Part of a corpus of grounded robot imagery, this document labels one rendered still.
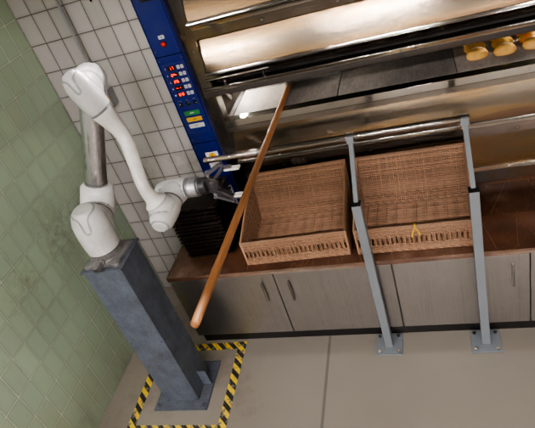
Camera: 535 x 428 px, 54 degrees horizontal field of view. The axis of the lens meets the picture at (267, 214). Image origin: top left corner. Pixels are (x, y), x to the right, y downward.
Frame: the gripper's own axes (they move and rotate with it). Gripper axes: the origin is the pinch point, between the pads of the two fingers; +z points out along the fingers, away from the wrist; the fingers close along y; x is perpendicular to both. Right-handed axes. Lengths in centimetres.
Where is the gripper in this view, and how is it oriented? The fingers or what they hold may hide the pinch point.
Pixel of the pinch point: (242, 180)
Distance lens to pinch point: 224.1
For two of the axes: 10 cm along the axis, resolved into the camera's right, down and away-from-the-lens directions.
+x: -2.0, 6.1, -7.6
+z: 9.4, -1.1, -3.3
